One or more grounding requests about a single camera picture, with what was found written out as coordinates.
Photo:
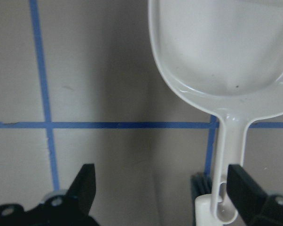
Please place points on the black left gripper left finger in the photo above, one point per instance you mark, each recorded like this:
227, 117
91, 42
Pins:
68, 209

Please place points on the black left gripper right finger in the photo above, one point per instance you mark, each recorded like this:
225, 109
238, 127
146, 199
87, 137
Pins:
255, 206

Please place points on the beige plastic dustpan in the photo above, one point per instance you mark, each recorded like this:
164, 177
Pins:
223, 57

